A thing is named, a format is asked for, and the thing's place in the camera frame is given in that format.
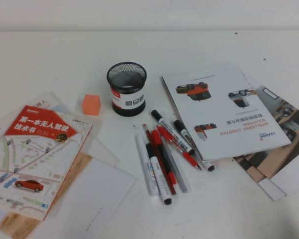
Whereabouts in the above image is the translucent plastic sheet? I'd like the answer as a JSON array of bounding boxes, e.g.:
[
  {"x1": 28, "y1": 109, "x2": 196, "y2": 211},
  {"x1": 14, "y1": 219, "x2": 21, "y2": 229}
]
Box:
[{"x1": 81, "y1": 119, "x2": 122, "y2": 167}]

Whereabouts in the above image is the plain white paper sheet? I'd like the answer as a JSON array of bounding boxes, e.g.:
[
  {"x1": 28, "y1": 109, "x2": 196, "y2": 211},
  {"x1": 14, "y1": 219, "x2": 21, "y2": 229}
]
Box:
[{"x1": 32, "y1": 158, "x2": 138, "y2": 239}]

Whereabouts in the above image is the red pencil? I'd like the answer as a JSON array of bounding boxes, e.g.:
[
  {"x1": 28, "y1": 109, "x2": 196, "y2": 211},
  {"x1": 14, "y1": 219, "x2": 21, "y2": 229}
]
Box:
[{"x1": 142, "y1": 123, "x2": 177, "y2": 196}]

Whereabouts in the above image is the pale brochure with red print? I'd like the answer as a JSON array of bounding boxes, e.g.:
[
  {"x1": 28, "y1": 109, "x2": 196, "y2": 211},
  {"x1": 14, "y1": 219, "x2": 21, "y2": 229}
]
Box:
[{"x1": 24, "y1": 91, "x2": 75, "y2": 118}]

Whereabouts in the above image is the white marker with brown label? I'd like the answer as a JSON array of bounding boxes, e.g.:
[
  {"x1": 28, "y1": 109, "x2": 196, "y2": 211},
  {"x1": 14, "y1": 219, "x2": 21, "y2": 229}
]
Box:
[{"x1": 173, "y1": 119, "x2": 216, "y2": 172}]

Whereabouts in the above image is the map cover book red title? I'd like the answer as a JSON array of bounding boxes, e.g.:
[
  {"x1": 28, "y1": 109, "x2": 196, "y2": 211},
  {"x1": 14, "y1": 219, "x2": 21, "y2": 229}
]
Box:
[{"x1": 0, "y1": 104, "x2": 94, "y2": 222}]

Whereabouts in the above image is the red retractable gel pen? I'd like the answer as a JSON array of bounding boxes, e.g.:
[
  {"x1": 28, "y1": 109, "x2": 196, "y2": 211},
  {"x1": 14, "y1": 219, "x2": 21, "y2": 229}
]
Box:
[{"x1": 155, "y1": 125, "x2": 203, "y2": 172}]

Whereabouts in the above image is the white logistics brochure with vehicles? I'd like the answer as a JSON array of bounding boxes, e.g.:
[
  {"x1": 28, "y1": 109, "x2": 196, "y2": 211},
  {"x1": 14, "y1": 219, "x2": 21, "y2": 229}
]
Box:
[{"x1": 161, "y1": 63, "x2": 293, "y2": 162}]

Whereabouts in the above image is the red and black gel pen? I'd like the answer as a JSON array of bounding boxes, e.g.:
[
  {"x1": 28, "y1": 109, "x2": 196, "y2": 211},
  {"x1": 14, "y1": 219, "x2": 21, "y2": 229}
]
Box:
[{"x1": 150, "y1": 129, "x2": 176, "y2": 185}]

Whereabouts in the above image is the long white marker black cap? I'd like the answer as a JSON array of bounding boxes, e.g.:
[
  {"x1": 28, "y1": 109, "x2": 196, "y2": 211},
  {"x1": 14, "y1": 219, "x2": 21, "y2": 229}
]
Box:
[{"x1": 150, "y1": 109, "x2": 195, "y2": 155}]

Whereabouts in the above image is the white marker with red logo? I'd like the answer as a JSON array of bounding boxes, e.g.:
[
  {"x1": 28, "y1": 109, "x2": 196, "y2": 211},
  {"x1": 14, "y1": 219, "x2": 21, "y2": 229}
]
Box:
[{"x1": 146, "y1": 143, "x2": 172, "y2": 206}]

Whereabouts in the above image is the wood floor photo brochure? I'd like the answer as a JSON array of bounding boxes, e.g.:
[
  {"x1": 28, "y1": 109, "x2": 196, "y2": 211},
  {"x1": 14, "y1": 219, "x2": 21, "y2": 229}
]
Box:
[{"x1": 0, "y1": 151, "x2": 93, "y2": 237}]

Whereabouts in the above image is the white paint pen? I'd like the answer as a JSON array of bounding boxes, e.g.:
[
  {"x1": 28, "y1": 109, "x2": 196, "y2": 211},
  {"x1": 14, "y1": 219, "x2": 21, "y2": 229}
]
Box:
[{"x1": 135, "y1": 135, "x2": 162, "y2": 196}]

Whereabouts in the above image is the black mesh pen holder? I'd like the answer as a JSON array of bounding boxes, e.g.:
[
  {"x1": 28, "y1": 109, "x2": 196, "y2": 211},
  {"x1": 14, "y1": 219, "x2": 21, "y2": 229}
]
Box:
[{"x1": 106, "y1": 61, "x2": 148, "y2": 117}]

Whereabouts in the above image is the grey pen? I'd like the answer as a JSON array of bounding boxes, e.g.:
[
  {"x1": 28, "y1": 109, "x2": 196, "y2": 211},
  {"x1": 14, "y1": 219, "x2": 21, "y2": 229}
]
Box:
[{"x1": 160, "y1": 140, "x2": 189, "y2": 194}]

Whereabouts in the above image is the orange foam cube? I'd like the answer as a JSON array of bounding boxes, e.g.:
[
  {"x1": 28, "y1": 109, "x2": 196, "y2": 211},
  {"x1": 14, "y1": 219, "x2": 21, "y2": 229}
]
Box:
[{"x1": 81, "y1": 94, "x2": 101, "y2": 116}]

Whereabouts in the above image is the room photo brochure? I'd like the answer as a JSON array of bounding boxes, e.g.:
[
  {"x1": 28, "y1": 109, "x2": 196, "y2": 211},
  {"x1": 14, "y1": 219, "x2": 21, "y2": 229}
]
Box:
[{"x1": 233, "y1": 74, "x2": 299, "y2": 202}]

